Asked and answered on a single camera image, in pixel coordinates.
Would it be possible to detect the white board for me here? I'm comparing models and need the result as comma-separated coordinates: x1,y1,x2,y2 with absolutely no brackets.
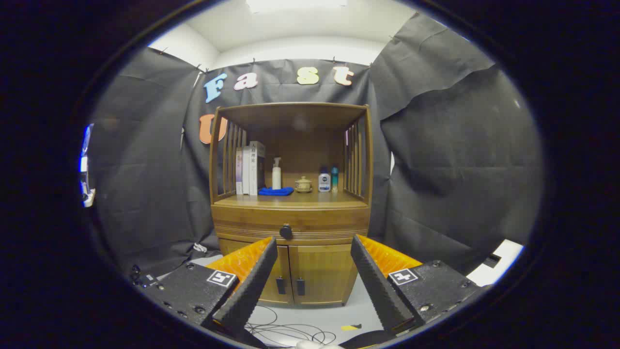
466,239,525,286

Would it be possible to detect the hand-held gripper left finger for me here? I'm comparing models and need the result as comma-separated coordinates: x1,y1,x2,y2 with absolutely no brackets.
140,237,279,336

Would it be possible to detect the wooden countertop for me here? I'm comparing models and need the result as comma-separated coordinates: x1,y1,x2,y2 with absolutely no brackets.
213,190,370,210

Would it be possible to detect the wooden cabinet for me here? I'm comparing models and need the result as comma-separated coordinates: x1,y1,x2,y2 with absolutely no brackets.
209,102,373,308

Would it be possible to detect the white spine book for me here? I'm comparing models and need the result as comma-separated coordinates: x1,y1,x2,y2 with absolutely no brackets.
242,145,251,195

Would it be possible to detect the grey portrait cover book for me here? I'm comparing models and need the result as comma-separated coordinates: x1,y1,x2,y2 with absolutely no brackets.
249,141,266,196

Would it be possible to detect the wooden cabinet door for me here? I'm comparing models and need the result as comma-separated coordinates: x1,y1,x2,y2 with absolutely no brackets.
289,244,361,307
219,238,293,306

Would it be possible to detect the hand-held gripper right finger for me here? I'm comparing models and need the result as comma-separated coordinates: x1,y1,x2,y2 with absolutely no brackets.
350,235,485,335

